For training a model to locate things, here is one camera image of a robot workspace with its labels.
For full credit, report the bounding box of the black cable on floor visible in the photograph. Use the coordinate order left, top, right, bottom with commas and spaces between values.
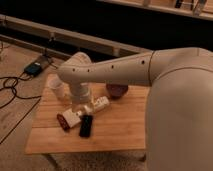
0, 63, 68, 145

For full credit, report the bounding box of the translucent plastic cup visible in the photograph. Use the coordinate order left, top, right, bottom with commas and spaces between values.
48, 80, 65, 99

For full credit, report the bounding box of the dark red ceramic bowl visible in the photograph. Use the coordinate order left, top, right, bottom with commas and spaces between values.
106, 84, 128, 99

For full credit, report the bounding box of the black power adapter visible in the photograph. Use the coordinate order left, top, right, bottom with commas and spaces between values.
24, 63, 42, 76

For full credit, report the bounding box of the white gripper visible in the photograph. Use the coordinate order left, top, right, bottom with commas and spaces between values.
69, 83, 92, 112

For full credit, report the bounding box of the dark red small object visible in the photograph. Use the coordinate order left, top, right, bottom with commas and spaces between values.
57, 114, 70, 131

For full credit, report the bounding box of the black remote control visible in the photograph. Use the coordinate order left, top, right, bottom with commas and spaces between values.
79, 115, 93, 138

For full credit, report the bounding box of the wooden board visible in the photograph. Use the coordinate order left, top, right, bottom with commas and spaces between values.
25, 74, 149, 154

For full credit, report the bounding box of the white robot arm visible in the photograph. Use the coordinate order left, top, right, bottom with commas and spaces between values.
58, 47, 213, 171

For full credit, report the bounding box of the white bottle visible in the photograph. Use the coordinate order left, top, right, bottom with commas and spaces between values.
84, 96, 110, 114

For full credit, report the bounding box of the white box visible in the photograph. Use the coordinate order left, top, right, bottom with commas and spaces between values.
62, 109, 81, 128

